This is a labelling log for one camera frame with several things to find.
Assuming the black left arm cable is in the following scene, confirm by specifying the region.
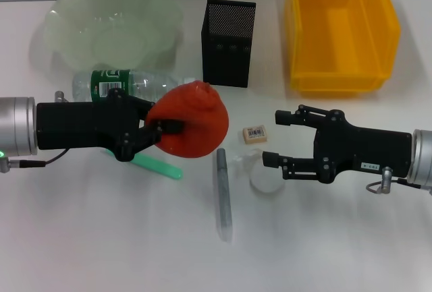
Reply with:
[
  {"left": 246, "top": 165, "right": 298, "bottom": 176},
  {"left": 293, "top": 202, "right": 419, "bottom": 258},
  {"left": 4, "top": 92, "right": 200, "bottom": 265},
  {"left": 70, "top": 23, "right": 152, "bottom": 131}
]
[{"left": 6, "top": 148, "right": 70, "bottom": 168}]

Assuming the green pen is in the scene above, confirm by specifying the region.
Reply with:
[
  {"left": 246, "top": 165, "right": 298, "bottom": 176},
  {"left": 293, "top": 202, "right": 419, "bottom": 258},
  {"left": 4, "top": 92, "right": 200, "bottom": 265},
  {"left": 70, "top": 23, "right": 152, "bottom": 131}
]
[{"left": 101, "top": 148, "right": 184, "bottom": 181}]

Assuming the yellow plastic bin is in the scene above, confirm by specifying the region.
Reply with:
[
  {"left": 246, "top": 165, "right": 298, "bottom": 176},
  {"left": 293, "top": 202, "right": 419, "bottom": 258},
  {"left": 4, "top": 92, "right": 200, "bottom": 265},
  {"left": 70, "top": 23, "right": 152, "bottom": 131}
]
[{"left": 285, "top": 0, "right": 402, "bottom": 99}]

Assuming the clear green-label water bottle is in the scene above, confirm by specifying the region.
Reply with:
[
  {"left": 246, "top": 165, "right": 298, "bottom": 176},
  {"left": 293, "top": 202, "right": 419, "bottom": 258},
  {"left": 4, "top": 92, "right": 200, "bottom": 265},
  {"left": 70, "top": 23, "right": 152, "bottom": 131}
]
[{"left": 71, "top": 68, "right": 198, "bottom": 104}]

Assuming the orange fruit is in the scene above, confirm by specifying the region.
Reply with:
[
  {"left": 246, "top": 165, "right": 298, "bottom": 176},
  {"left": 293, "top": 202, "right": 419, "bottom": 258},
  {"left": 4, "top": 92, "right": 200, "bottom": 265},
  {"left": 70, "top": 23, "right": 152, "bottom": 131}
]
[{"left": 145, "top": 81, "right": 230, "bottom": 160}]

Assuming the silver plug with cable loop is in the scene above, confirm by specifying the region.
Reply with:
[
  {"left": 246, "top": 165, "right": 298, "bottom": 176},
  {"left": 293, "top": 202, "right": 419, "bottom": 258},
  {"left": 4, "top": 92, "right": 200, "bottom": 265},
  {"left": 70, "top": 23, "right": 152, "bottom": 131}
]
[{"left": 364, "top": 166, "right": 423, "bottom": 195}]

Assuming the pale green glass fruit plate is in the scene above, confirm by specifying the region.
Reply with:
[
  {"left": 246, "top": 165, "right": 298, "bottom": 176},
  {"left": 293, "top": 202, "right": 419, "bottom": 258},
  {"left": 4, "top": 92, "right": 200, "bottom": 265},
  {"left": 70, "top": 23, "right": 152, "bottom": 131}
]
[{"left": 43, "top": 0, "right": 185, "bottom": 72}]

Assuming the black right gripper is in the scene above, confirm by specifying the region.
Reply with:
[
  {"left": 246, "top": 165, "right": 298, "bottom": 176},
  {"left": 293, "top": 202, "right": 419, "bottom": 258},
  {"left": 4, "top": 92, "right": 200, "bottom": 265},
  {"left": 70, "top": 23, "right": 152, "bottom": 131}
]
[{"left": 262, "top": 105, "right": 414, "bottom": 185}]

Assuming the white garlic bulb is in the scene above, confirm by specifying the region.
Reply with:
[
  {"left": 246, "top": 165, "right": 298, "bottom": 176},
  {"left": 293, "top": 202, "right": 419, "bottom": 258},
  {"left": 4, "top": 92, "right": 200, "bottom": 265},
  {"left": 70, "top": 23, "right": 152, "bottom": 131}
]
[{"left": 236, "top": 150, "right": 284, "bottom": 194}]

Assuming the grey pen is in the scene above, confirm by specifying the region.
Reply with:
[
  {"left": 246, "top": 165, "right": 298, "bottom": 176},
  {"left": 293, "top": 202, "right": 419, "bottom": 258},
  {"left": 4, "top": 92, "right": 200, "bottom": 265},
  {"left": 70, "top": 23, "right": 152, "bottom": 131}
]
[{"left": 212, "top": 148, "right": 234, "bottom": 242}]

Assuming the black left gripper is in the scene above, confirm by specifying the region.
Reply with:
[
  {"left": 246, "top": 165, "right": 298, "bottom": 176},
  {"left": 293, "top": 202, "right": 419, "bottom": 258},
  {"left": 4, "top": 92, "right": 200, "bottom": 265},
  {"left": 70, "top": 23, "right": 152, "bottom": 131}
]
[{"left": 36, "top": 88, "right": 185, "bottom": 163}]

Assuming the black mesh pen holder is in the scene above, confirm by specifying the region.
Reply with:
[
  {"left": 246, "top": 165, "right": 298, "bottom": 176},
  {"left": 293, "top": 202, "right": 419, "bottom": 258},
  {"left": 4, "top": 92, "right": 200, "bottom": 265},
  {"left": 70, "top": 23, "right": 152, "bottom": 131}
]
[{"left": 200, "top": 0, "right": 257, "bottom": 89}]

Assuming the beige eraser with barcode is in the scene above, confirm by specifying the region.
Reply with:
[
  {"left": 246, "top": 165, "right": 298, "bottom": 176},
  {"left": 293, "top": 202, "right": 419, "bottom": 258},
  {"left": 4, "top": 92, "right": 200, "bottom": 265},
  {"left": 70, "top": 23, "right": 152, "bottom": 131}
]
[{"left": 242, "top": 125, "right": 271, "bottom": 145}]

